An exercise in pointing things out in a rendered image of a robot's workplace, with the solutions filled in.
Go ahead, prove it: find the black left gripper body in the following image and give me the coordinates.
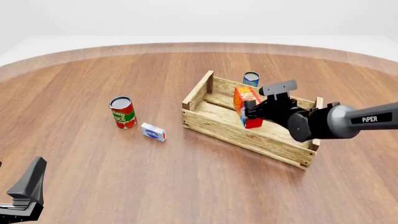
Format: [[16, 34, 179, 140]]
[[0, 198, 44, 224]]

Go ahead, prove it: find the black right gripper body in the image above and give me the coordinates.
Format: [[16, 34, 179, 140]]
[[263, 97, 300, 129]]

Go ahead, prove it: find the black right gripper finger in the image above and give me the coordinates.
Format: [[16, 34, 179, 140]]
[[244, 99, 270, 120]]

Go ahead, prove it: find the red and orange food box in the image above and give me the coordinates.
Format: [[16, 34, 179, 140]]
[[233, 85, 266, 129]]

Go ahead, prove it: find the wooden slat tray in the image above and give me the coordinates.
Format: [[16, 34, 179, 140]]
[[182, 69, 325, 171]]

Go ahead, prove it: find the small grey plate on stalk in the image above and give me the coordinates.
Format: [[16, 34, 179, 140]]
[[258, 79, 298, 101]]

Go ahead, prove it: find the blue tin can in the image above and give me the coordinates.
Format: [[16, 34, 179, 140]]
[[243, 71, 261, 88]]

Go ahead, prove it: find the small white and blue box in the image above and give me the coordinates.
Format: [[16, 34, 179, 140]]
[[140, 122, 167, 143]]

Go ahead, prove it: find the red tomato sauce can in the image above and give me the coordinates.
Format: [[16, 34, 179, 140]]
[[108, 95, 138, 130]]

